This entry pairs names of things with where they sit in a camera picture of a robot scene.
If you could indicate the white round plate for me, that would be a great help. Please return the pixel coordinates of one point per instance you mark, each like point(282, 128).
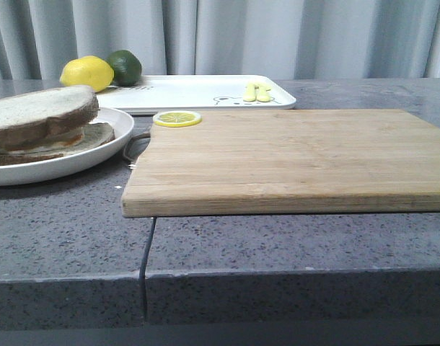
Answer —
point(40, 171)

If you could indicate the bread slice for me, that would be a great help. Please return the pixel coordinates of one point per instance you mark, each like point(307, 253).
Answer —
point(95, 135)
point(28, 118)

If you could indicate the white rectangular tray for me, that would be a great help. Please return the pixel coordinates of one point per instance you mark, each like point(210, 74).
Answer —
point(190, 92)

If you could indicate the lemon slice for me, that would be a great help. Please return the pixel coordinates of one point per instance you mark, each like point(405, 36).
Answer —
point(177, 118)

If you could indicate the green lime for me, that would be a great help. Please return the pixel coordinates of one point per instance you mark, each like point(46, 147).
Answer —
point(127, 68)

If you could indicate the fried egg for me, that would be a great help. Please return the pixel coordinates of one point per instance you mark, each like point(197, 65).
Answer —
point(51, 142)

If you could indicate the front yellow lemon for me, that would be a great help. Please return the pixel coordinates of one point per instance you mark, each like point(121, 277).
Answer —
point(89, 70)

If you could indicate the wooden cutting board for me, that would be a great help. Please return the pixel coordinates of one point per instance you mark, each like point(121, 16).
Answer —
point(288, 161)

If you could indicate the grey curtain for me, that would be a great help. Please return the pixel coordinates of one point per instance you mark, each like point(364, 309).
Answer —
point(278, 39)

